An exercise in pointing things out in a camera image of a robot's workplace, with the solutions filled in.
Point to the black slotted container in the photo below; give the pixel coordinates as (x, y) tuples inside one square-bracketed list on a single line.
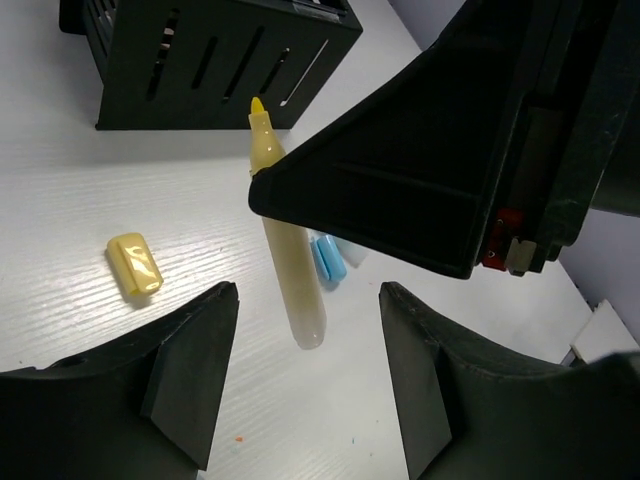
[(197, 64)]

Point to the blue highlighter cap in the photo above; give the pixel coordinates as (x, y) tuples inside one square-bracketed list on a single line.
[(329, 263)]

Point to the yellow highlighter cap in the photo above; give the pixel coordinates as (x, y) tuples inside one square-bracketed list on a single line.
[(134, 267)]

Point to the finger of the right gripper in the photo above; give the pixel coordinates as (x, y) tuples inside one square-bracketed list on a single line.
[(411, 171)]

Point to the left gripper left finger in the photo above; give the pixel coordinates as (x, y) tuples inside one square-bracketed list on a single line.
[(142, 406)]

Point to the yellow highlighter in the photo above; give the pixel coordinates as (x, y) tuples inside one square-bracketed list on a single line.
[(288, 244)]

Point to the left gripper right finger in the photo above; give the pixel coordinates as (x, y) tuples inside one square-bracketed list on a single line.
[(469, 408)]

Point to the green grey highlighter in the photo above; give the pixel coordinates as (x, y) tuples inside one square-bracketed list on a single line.
[(351, 252)]

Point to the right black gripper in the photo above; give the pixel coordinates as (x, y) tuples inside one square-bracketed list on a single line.
[(575, 142)]

